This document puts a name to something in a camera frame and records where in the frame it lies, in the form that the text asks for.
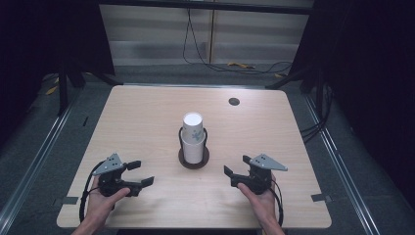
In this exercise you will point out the dark round table grommet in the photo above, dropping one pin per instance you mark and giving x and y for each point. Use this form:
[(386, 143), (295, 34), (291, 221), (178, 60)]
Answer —
[(234, 101)]

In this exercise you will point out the dark curtain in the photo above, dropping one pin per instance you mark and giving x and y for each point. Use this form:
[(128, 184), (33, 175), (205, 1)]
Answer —
[(368, 65), (39, 39)]

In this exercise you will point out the grey tape piece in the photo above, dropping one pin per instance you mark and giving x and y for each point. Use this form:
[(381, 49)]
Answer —
[(321, 197), (70, 200)]

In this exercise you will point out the black metal stand leg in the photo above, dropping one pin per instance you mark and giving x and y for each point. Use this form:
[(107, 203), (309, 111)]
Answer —
[(284, 81)]

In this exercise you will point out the person's left hand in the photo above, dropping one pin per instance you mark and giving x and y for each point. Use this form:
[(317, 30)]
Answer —
[(101, 205)]

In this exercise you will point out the black overhead bar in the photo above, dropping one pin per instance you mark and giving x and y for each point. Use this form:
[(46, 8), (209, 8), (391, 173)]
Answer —
[(208, 6)]

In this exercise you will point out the person's right hand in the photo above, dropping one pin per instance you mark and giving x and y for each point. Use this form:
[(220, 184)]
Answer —
[(261, 205)]

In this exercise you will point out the yellow floor tape strip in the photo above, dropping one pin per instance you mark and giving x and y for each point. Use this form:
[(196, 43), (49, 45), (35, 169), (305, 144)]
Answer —
[(240, 65), (51, 90), (279, 75)]

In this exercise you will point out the black metal stand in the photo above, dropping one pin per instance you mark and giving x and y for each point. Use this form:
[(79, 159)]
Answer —
[(62, 94)]

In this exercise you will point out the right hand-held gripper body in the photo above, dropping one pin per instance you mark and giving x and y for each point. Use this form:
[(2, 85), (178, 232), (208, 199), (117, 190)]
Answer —
[(261, 178)]

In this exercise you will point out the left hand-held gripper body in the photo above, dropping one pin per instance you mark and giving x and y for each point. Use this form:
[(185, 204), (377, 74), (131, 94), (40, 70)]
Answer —
[(109, 164)]

